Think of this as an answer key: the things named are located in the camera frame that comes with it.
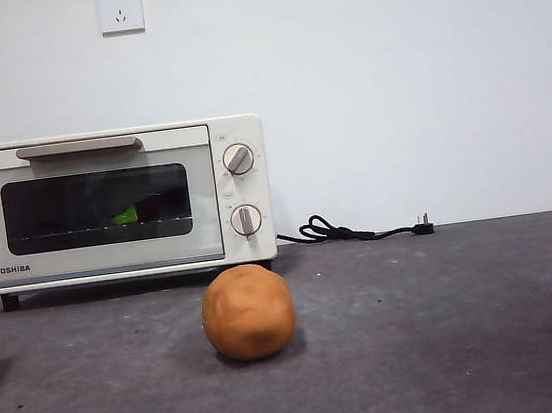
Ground white wall power socket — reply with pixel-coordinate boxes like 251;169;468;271
97;0;147;38

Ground black oven power cord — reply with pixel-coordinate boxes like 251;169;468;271
274;199;437;255

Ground purple toy eggplant green stem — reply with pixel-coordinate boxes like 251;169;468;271
110;186;192;227

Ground round oven timer knob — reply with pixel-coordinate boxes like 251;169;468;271
227;201;266;244

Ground white toaster oven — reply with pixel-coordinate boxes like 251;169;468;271
0;111;283;313

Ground round oven temperature knob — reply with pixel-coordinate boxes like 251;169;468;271
220;140;258;178

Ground metal wire oven rack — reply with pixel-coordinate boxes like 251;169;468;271
10;213;193;246

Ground oven door with beige handle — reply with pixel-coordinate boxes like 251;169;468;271
0;122;226;290

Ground brown toy potato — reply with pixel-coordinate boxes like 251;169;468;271
195;258;301;367

